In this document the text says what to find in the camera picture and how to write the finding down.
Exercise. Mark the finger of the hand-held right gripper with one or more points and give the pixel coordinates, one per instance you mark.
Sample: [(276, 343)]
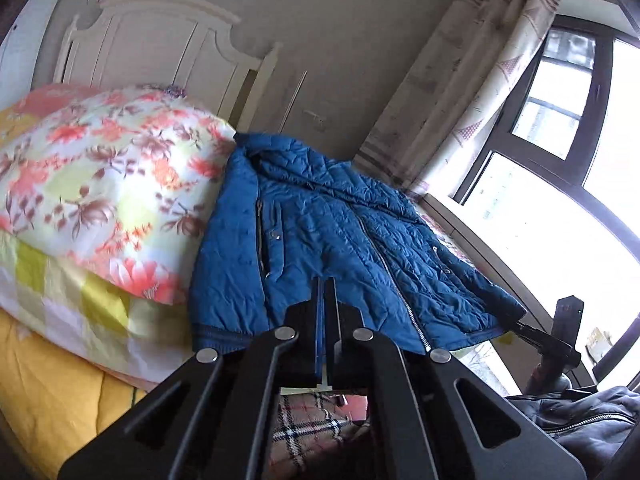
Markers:
[(567, 325)]

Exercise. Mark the pale stone windowsill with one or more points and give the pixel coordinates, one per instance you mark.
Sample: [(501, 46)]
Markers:
[(510, 260)]

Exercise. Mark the patterned cream curtain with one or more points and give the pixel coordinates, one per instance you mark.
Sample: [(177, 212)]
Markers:
[(450, 85)]

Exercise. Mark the yellow blanket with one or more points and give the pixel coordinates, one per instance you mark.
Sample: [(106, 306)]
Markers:
[(45, 400)]

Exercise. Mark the blue quilted jacket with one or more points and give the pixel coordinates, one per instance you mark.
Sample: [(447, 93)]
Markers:
[(310, 220)]

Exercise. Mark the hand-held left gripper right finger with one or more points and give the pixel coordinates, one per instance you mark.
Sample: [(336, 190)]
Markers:
[(350, 330)]

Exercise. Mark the person's right forearm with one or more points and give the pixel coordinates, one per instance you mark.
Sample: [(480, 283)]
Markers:
[(585, 420)]

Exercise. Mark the floral pillow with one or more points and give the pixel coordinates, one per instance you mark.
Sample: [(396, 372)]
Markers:
[(110, 175)]

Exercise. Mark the white wooden headboard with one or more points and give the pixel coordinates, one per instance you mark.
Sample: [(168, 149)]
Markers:
[(165, 45)]

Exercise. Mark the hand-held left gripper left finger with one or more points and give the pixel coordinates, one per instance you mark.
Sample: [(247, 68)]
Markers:
[(300, 325)]

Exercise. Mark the yellow white checked sheet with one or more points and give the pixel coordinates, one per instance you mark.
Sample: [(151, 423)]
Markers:
[(75, 310)]

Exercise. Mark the person's plaid quilted pants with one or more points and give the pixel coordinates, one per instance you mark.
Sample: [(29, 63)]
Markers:
[(305, 425)]

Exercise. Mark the dark window frame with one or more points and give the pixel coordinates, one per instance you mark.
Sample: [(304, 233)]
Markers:
[(595, 110)]

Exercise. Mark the white slim pole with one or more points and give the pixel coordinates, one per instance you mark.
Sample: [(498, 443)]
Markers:
[(292, 100)]

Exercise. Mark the white wardrobe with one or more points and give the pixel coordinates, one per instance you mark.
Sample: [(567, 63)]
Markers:
[(25, 45)]

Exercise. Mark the floral bed sheet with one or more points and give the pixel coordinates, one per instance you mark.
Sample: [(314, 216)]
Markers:
[(452, 242)]

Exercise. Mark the purple patterned pillow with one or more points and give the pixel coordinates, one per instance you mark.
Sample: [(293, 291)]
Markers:
[(173, 91)]

